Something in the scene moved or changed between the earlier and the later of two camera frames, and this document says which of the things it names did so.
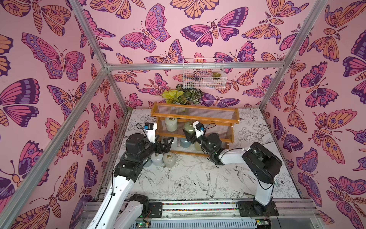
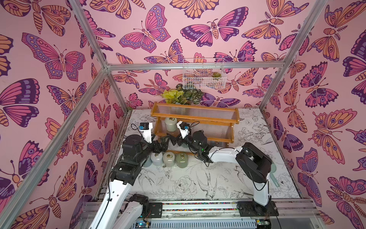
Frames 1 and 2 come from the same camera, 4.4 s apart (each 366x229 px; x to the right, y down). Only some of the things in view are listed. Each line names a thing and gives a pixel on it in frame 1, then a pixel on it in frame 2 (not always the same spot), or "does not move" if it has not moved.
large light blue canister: [148, 163] does not move
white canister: [157, 159] does not move
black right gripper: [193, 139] -> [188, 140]
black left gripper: [165, 147] does not move
